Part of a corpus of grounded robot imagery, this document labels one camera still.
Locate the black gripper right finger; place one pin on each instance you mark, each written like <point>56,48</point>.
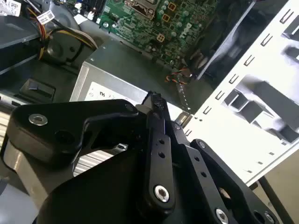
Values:
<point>210,193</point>

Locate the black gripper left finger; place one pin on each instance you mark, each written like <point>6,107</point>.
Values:
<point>70,112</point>

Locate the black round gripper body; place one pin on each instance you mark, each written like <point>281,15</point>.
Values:
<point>98,203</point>

